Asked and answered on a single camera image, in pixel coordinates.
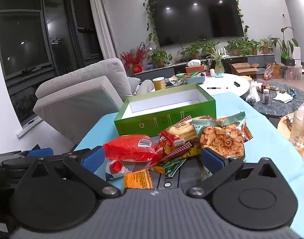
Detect black and green box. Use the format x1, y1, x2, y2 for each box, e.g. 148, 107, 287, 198
281, 55, 295, 66

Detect small red white packet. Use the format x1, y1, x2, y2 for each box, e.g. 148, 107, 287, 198
105, 160, 133, 182

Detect light blue basket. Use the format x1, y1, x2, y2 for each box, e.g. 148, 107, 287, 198
185, 72, 206, 84

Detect green cardboard box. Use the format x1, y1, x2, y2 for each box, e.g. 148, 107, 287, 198
114, 83, 216, 137

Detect white floor appliance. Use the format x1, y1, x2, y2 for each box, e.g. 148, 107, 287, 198
292, 46, 303, 68

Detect orange plastic bag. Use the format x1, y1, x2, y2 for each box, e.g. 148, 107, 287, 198
263, 64, 274, 80

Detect long rice cracker packet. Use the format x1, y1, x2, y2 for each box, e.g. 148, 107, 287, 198
159, 115, 200, 155

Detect wooden round table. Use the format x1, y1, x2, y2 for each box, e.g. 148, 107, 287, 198
277, 115, 304, 163

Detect grey pillow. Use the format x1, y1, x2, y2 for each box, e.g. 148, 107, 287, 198
127, 77, 142, 96

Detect open brown cardboard box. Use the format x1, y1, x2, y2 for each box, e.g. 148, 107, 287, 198
229, 62, 259, 79

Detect black wall television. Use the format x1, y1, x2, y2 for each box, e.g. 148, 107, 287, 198
148, 0, 245, 48

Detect dark marble round table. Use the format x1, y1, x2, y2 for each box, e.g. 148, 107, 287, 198
240, 80, 304, 119

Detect dark glass window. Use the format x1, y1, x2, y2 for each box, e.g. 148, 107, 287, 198
0, 0, 104, 130

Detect heap of small wrappers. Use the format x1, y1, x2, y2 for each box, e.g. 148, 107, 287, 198
167, 76, 186, 87

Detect red snack packet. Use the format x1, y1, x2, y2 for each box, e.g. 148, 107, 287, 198
103, 134, 160, 161

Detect spider plant in glass vase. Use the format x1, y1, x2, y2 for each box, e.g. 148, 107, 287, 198
206, 47, 228, 74

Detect tall leafy potted plant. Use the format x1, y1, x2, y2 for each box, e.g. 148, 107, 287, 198
270, 27, 299, 58

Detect yellow can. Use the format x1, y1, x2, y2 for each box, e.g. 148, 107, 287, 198
152, 77, 166, 91

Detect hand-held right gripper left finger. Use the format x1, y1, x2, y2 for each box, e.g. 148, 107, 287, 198
20, 146, 121, 198

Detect white curtain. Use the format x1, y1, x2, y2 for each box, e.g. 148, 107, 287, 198
87, 0, 122, 65

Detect yellow cardboard box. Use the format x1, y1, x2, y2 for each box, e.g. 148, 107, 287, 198
265, 63, 280, 79

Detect clear plastic bag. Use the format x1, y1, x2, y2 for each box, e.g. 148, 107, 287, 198
245, 81, 260, 105

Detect clear storage boxes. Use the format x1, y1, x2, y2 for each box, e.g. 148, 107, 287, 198
279, 66, 303, 80

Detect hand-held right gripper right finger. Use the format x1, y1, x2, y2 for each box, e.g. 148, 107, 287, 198
186, 148, 285, 198

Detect potted green plant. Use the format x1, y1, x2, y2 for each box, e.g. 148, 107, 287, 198
225, 40, 242, 56
148, 47, 172, 68
180, 43, 204, 60
240, 37, 262, 55
203, 42, 218, 55
260, 38, 273, 55

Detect glass mug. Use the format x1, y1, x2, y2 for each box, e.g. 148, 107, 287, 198
289, 109, 304, 150

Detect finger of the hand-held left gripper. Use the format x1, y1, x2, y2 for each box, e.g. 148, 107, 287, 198
26, 147, 55, 159

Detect white round table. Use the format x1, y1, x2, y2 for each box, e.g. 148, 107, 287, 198
139, 73, 250, 97

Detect white paper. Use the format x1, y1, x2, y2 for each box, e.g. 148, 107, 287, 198
273, 93, 293, 103

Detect red flower arrangement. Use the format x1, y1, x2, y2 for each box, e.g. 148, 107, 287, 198
120, 42, 149, 74

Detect yellow green snack packet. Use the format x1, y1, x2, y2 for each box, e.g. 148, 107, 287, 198
149, 157, 188, 178

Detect light grey sofa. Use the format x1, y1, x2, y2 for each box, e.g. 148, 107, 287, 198
33, 58, 155, 145

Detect grey television console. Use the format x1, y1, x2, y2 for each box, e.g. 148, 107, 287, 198
134, 53, 275, 80

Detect orange tissue box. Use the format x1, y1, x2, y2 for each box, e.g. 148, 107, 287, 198
185, 60, 204, 74

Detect yellow crayfish snack packet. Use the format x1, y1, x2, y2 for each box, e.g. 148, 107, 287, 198
148, 141, 203, 167

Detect orange snack packet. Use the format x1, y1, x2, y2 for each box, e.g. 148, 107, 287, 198
123, 169, 154, 190

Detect plastic bag with food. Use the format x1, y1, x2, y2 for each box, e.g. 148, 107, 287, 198
279, 103, 304, 127

